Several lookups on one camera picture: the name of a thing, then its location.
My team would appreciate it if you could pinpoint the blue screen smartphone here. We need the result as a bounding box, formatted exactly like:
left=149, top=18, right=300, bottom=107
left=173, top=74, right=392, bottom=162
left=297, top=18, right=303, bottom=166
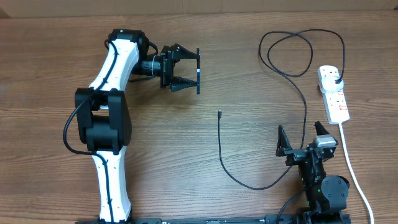
left=197, top=48, right=201, bottom=95

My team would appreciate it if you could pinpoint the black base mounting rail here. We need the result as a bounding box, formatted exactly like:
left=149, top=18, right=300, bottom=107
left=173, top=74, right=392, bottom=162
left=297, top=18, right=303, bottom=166
left=75, top=215, right=351, bottom=224

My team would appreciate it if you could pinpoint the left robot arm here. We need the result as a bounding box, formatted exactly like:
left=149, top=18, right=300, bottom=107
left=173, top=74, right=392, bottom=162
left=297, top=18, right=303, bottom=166
left=71, top=29, right=201, bottom=223

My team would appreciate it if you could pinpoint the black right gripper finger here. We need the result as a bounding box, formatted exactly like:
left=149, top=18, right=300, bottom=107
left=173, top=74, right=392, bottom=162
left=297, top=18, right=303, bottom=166
left=314, top=121, right=329, bottom=136
left=275, top=125, right=292, bottom=157

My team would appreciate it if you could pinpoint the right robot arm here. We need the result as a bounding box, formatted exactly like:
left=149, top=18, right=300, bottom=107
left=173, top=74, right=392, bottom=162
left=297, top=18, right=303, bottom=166
left=276, top=121, right=351, bottom=223

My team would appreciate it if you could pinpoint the black USB charging cable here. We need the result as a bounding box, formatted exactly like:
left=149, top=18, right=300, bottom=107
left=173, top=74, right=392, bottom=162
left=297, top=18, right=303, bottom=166
left=216, top=29, right=346, bottom=191

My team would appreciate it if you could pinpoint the white power strip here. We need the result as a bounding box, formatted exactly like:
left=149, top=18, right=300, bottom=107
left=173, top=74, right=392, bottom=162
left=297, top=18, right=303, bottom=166
left=317, top=65, right=349, bottom=124

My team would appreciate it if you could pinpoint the white USB charger adapter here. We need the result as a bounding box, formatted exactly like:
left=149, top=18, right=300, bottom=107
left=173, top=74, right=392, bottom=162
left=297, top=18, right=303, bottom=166
left=319, top=77, right=344, bottom=94

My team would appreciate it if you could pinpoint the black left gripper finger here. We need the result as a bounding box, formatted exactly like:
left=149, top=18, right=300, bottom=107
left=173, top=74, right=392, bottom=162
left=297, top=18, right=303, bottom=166
left=174, top=44, right=200, bottom=61
left=170, top=77, right=198, bottom=92

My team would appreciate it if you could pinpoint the white power strip cord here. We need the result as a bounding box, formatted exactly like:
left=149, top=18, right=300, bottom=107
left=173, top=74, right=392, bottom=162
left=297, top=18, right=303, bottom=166
left=338, top=122, right=375, bottom=224

